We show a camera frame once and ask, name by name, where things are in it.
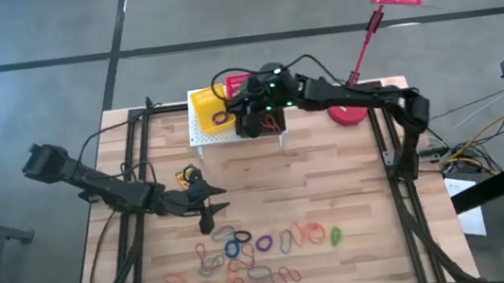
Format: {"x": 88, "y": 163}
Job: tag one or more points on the blue rubber band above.
{"x": 222, "y": 260}
{"x": 249, "y": 273}
{"x": 212, "y": 235}
{"x": 281, "y": 245}

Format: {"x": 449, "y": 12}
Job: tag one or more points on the blue coil wristband keyring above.
{"x": 226, "y": 249}

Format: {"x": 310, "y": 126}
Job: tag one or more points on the purple coil wristband keyring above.
{"x": 214, "y": 118}
{"x": 257, "y": 244}

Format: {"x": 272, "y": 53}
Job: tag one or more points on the red desk lamp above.
{"x": 346, "y": 116}

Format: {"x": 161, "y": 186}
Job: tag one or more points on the black plastic basket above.
{"x": 282, "y": 126}

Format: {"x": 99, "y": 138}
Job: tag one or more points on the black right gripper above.
{"x": 254, "y": 98}

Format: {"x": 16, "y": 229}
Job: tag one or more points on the black coil wristband keyring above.
{"x": 236, "y": 237}

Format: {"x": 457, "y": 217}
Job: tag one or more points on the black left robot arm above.
{"x": 95, "y": 183}

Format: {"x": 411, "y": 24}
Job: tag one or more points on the red plastic basket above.
{"x": 233, "y": 84}

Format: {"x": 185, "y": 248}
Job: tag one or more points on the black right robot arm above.
{"x": 361, "y": 95}

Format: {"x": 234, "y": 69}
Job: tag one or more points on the white paper sheet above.
{"x": 473, "y": 223}

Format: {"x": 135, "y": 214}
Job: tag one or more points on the white perforated shelf riser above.
{"x": 213, "y": 137}

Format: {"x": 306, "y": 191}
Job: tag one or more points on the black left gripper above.
{"x": 183, "y": 202}

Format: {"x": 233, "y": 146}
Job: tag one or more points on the yellow crayon box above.
{"x": 181, "y": 180}

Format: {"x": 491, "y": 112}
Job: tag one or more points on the yellow plastic basket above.
{"x": 203, "y": 113}

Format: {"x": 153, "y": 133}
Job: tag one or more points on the green coil wristband keyring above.
{"x": 335, "y": 237}

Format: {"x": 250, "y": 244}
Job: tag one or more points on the black metal beam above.
{"x": 490, "y": 186}

